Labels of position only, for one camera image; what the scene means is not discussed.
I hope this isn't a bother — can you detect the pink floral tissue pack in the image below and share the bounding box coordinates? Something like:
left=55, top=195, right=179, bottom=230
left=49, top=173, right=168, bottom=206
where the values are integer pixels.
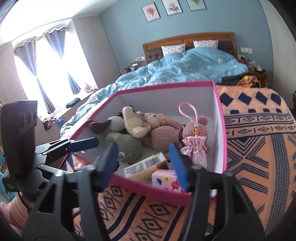
left=152, top=169, right=184, bottom=193

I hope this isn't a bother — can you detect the left framed flower picture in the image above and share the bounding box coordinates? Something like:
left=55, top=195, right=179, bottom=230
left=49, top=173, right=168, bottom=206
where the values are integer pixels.
left=142, top=3, right=161, bottom=23

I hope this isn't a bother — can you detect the patterned pillow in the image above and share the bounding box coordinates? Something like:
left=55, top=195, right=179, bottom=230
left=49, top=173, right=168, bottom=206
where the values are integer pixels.
left=193, top=40, right=219, bottom=49
left=161, top=44, right=186, bottom=57

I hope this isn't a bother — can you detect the blue curtain left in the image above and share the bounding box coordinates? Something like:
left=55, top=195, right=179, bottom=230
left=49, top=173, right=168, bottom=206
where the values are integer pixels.
left=15, top=37, right=55, bottom=113

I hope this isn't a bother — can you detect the framed flower picture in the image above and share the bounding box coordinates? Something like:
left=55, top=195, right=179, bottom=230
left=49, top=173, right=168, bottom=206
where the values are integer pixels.
left=142, top=3, right=161, bottom=23
left=162, top=0, right=183, bottom=16

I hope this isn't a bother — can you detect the green plush dinosaur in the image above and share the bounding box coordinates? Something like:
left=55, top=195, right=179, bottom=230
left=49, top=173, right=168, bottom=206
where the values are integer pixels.
left=105, top=132, right=142, bottom=163

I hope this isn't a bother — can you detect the wooden headboard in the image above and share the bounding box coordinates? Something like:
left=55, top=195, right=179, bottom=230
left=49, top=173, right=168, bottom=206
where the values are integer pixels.
left=142, top=32, right=238, bottom=64

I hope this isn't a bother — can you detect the yellow tissue pack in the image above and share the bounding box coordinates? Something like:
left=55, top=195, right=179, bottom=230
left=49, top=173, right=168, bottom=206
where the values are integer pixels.
left=123, top=153, right=169, bottom=184

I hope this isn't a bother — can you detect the left patterned pillow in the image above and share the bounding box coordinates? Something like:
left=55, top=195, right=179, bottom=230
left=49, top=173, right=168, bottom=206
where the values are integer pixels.
left=161, top=44, right=186, bottom=57

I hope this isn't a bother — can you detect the yellow bag on bed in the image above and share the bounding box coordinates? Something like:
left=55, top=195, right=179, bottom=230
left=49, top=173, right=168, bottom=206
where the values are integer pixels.
left=236, top=75, right=261, bottom=88

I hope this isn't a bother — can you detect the orange navy patterned blanket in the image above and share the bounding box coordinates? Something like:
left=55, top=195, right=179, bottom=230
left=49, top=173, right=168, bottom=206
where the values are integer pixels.
left=58, top=84, right=296, bottom=241

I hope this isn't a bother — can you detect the cream plush bunny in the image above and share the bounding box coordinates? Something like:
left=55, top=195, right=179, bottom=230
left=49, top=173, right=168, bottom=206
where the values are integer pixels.
left=122, top=106, right=167, bottom=139

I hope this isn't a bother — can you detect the blue floral duvet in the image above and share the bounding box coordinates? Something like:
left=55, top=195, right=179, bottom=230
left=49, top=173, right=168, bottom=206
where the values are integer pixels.
left=60, top=47, right=248, bottom=136

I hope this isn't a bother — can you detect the pink satin drawstring pouch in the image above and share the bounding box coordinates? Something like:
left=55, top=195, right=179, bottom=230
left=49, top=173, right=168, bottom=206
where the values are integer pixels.
left=178, top=102, right=209, bottom=169

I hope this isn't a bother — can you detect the blue curtain right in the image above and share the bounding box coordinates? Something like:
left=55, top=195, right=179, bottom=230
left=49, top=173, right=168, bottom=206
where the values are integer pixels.
left=43, top=26, right=81, bottom=95

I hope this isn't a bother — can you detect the grey brown plush donkey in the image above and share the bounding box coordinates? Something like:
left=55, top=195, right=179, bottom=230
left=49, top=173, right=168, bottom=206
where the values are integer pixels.
left=86, top=113, right=125, bottom=135

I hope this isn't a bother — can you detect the pink sleeve left forearm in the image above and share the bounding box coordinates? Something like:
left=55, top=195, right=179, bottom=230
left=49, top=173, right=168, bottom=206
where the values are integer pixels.
left=1, top=193, right=31, bottom=235

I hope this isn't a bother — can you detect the blue curtain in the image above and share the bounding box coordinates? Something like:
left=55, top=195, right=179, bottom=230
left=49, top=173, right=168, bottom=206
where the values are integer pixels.
left=15, top=37, right=55, bottom=113
left=43, top=26, right=81, bottom=95

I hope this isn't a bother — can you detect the pink knitted teddy bear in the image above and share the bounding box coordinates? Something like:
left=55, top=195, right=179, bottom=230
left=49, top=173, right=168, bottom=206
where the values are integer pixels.
left=142, top=118, right=196, bottom=152

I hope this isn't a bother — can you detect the pink cardboard box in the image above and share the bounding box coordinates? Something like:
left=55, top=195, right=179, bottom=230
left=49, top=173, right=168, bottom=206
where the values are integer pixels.
left=68, top=79, right=228, bottom=208

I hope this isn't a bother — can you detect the right patterned pillow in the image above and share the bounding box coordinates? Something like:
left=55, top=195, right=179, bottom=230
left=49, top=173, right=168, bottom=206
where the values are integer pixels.
left=193, top=40, right=219, bottom=49

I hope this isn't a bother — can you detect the right framed leaf picture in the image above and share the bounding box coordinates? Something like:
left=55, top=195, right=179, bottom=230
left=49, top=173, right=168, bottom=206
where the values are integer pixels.
left=187, top=0, right=207, bottom=11

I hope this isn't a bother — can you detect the middle framed flower picture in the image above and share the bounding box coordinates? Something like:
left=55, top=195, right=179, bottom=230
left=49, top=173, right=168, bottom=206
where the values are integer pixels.
left=162, top=0, right=183, bottom=16

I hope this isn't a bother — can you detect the wooden nightstand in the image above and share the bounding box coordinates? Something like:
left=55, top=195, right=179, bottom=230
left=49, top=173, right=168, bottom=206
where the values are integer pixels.
left=249, top=70, right=267, bottom=88

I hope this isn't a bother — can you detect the dark item on windowsill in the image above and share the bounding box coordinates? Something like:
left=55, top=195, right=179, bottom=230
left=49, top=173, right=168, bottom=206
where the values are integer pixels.
left=66, top=98, right=81, bottom=108

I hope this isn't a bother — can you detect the wall switch plate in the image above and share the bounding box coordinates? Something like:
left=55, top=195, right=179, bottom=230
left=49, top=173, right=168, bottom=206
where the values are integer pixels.
left=240, top=47, right=253, bottom=54

